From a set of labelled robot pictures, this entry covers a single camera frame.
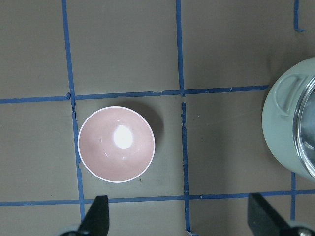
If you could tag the pale green electric pot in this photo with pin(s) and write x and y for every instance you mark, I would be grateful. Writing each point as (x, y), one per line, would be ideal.
(288, 119)

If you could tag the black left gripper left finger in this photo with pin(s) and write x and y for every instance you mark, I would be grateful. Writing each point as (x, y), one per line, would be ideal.
(96, 221)

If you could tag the pink bowl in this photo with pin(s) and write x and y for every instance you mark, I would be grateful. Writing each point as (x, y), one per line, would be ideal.
(116, 144)

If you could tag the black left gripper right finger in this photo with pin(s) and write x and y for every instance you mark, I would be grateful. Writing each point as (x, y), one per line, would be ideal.
(263, 219)

